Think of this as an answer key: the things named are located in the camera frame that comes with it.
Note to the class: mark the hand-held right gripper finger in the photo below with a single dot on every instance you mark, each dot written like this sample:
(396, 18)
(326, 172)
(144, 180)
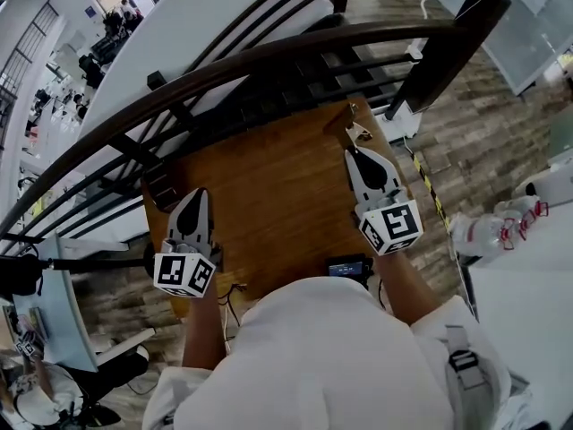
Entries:
(391, 182)
(358, 188)

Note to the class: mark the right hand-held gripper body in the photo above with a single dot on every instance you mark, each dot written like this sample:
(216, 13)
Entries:
(391, 226)

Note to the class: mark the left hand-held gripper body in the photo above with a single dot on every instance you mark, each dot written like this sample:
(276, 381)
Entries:
(183, 273)

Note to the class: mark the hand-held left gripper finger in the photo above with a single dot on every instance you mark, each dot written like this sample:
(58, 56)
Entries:
(207, 231)
(177, 229)

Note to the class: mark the small white squeegee tool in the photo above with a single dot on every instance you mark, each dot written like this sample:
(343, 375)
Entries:
(356, 132)

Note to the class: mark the person's left forearm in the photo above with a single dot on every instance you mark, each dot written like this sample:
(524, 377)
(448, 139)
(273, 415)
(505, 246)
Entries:
(201, 334)

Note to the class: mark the person's right forearm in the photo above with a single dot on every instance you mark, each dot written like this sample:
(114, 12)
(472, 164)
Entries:
(403, 285)

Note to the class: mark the black rubber wheel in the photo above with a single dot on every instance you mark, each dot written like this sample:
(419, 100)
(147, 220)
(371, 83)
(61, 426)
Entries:
(149, 260)

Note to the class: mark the yellow black floor tape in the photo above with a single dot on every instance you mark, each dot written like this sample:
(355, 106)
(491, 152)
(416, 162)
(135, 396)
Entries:
(430, 187)

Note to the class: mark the small dark wooden rack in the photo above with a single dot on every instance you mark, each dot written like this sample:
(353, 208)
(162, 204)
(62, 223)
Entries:
(159, 188)

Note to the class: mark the black chest screen device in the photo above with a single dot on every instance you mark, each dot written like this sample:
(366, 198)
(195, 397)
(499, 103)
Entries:
(347, 269)

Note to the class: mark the white stand foot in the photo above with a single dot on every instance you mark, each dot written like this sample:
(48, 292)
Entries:
(125, 347)

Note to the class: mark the clear bag of bottles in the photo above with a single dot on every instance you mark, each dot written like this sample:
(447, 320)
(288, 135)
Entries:
(492, 235)

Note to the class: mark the light blue board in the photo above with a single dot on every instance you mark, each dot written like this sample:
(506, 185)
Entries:
(58, 307)

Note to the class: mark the wooden table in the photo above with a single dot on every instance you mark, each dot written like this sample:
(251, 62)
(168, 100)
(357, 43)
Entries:
(358, 31)

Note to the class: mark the person's white shirt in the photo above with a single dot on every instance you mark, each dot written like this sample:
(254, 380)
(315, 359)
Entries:
(322, 365)

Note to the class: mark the white floor appliance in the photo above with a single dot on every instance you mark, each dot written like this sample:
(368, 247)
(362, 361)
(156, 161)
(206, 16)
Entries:
(550, 186)

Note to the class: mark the white partition board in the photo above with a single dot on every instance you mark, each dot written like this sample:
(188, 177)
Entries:
(528, 329)

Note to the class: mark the white box at post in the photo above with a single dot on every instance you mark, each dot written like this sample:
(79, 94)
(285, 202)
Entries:
(405, 123)

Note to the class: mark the thick dark wooden post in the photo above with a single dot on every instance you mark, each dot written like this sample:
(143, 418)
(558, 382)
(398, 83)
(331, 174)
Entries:
(447, 56)

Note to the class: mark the black wall grid railing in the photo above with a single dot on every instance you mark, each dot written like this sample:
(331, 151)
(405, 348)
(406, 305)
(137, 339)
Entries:
(27, 61)

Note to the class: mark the small blue wall sign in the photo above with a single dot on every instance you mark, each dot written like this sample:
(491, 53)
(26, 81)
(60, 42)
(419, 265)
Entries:
(90, 12)

